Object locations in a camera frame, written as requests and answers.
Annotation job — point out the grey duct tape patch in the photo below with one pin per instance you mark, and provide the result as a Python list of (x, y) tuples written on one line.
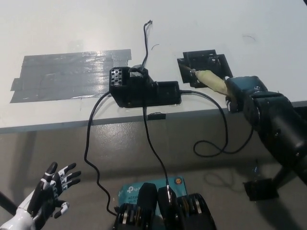
[(64, 74)]

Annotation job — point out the black printed holder plate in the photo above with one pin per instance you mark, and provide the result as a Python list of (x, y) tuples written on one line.
[(204, 60)]

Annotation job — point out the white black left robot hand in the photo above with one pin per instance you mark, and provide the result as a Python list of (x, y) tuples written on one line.
[(45, 196)]

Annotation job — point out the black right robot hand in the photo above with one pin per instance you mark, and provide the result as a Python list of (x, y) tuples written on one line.
[(244, 88)]

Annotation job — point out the black soldering station base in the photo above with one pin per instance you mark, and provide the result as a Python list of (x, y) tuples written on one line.
[(141, 93)]

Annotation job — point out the small black tape strip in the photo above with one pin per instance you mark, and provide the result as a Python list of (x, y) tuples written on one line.
[(157, 116)]

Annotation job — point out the grey table leg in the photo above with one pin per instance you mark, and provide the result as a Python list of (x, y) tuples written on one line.
[(27, 153)]

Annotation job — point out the black floor tape patch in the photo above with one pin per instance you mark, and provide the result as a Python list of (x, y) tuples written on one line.
[(259, 190)]

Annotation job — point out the teal TP-Link box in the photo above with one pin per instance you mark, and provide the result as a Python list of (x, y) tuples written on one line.
[(130, 191)]

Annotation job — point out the tape-wrapped soldering iron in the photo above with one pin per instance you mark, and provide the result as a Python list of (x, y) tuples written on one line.
[(211, 80)]

